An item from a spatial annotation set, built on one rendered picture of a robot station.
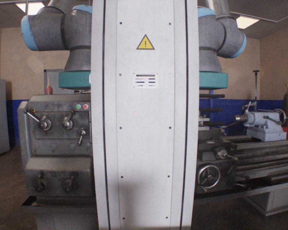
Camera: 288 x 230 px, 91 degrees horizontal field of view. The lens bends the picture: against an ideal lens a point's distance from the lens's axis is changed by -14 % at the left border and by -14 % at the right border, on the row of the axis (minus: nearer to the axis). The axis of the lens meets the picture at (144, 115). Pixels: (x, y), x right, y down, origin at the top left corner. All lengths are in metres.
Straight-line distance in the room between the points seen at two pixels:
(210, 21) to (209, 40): 0.08
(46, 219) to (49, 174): 0.50
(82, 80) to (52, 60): 4.45
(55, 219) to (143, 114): 1.40
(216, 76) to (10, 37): 5.63
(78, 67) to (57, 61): 4.38
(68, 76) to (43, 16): 0.27
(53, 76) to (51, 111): 3.56
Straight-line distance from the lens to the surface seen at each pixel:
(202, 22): 0.73
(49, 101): 1.42
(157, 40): 0.55
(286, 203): 2.57
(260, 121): 2.13
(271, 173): 2.22
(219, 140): 1.51
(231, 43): 0.84
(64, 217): 1.69
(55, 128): 1.40
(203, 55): 0.68
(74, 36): 0.71
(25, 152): 1.59
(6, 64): 5.74
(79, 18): 0.73
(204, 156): 1.39
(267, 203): 2.33
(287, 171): 2.42
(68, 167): 1.35
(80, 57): 0.66
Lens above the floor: 1.28
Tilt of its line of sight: 5 degrees down
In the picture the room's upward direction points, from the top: straight up
